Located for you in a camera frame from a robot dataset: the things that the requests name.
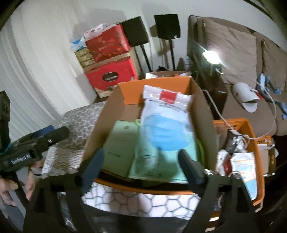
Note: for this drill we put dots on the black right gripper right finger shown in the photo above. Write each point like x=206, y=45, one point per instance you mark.
x=237, y=212

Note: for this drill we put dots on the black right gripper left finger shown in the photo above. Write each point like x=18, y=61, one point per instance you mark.
x=44, y=213

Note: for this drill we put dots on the blue face mask bag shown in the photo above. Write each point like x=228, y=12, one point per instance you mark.
x=165, y=128

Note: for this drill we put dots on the person's left hand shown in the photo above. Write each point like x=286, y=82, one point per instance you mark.
x=9, y=185

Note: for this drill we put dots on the white crumpled packet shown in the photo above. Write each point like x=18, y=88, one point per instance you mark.
x=223, y=167

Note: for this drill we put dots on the blue white mask package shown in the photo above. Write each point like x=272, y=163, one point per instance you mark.
x=244, y=163

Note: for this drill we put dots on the black foil packet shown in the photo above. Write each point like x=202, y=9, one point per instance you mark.
x=235, y=143

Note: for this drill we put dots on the small orange cardboard box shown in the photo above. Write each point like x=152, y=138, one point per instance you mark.
x=268, y=153

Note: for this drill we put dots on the patterned white blanket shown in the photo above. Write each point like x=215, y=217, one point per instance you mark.
x=66, y=157

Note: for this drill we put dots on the orange plastic basket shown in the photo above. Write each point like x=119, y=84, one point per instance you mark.
x=257, y=185

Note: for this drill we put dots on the green tissue pack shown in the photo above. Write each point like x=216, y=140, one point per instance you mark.
x=119, y=148

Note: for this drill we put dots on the grey curved device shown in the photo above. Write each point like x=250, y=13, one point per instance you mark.
x=246, y=96

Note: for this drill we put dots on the dark wooden side table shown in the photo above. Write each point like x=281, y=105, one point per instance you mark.
x=213, y=85

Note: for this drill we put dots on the blue handheld tool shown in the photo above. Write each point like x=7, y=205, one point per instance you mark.
x=266, y=88

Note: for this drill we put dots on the brown sofa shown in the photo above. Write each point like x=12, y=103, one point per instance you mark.
x=245, y=54

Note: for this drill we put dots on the black power station lamp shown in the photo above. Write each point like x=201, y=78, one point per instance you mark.
x=208, y=60

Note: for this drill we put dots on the upper red gift box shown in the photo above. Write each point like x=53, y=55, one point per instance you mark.
x=110, y=43

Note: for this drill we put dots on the black speaker left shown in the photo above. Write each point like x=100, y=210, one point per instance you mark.
x=135, y=31

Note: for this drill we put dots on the black speaker on stand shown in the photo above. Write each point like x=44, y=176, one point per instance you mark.
x=168, y=26

